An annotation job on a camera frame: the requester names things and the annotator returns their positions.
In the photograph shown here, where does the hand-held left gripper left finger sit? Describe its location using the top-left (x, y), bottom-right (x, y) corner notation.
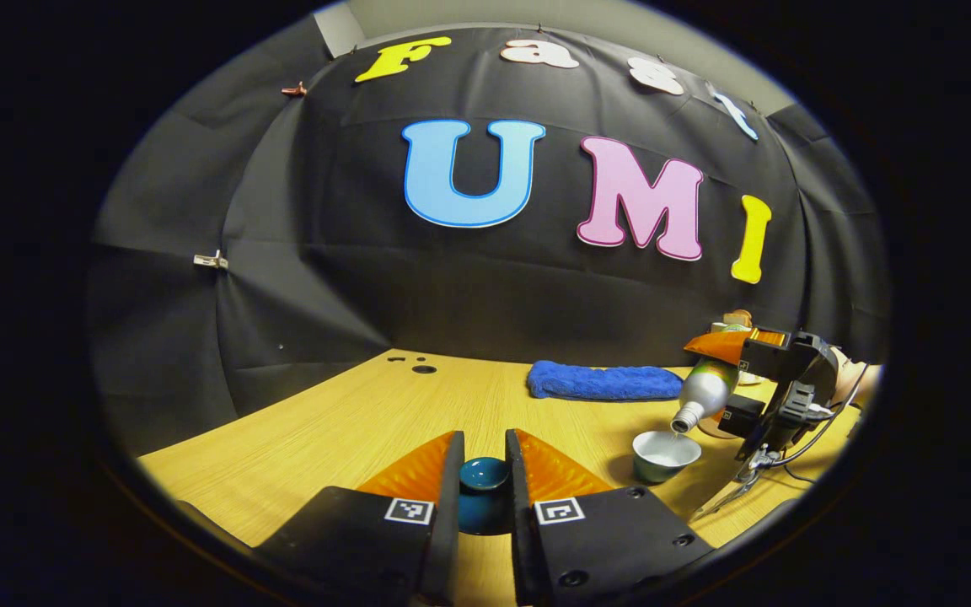
top-left (254, 430), bottom-right (466, 607)

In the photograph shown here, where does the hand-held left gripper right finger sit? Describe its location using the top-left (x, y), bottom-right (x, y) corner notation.
top-left (505, 428), bottom-right (716, 607)

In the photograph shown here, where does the silver green water bottle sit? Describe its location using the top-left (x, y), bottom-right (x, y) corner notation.
top-left (669, 324), bottom-right (742, 436)

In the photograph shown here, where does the teal teacup lid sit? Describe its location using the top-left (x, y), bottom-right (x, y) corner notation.
top-left (457, 455), bottom-right (512, 537)

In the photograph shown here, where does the grey-green teacup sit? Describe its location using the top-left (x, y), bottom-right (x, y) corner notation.
top-left (631, 430), bottom-right (703, 486)

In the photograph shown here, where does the blue towel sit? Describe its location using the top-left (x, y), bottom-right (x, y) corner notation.
top-left (526, 359), bottom-right (685, 403)

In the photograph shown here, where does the black backdrop cloth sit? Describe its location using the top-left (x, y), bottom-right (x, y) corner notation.
top-left (85, 24), bottom-right (891, 456)

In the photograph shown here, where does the black cable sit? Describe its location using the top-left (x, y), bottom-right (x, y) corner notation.
top-left (776, 364), bottom-right (871, 486)

